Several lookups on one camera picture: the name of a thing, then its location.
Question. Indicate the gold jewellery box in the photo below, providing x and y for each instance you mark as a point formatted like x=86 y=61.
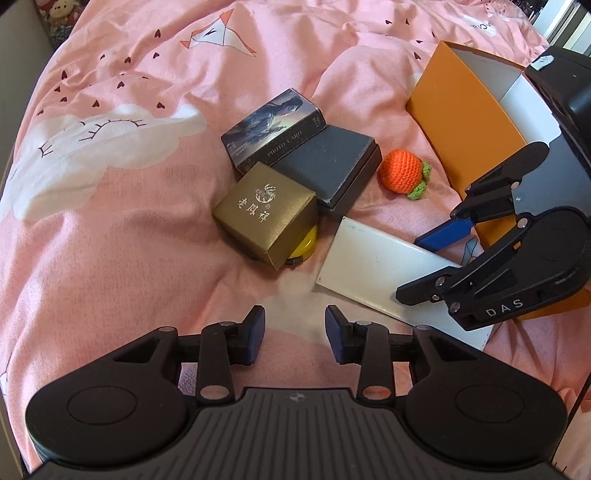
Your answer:
x=268 y=213

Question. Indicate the yellow tape measure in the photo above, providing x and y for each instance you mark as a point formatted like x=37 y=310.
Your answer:
x=305 y=249

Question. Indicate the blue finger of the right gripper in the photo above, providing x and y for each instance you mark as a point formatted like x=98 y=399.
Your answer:
x=426 y=288
x=445 y=234

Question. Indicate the orange crochet tangerine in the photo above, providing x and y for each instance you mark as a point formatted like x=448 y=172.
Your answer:
x=404 y=173

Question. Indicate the dark grey box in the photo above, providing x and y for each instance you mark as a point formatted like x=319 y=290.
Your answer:
x=336 y=164

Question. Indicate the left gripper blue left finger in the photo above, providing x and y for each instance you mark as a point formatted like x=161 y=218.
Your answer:
x=255 y=326

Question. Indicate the plush toy storage tube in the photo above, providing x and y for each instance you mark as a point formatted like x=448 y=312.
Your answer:
x=59 y=17

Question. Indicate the white glasses case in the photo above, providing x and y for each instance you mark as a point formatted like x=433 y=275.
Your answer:
x=367 y=265

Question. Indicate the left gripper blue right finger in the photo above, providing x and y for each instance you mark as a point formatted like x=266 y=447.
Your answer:
x=340 y=335

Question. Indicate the photo card box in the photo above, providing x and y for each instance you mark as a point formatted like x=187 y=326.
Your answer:
x=272 y=131

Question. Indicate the orange cardboard box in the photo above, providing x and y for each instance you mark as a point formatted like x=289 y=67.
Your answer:
x=476 y=110

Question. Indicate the pink printed duvet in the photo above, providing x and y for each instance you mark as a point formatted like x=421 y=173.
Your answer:
x=106 y=225

